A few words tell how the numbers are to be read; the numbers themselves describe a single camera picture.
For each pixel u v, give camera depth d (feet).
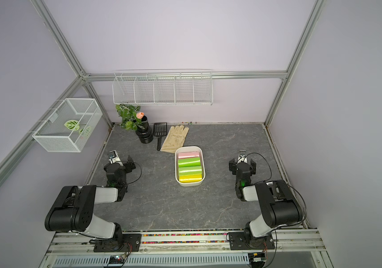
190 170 2.87
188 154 3.27
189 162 3.01
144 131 3.44
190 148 3.27
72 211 1.50
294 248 2.41
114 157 2.57
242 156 2.59
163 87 3.26
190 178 2.91
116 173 2.32
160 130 3.88
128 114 2.93
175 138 3.68
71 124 2.54
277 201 1.53
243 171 2.32
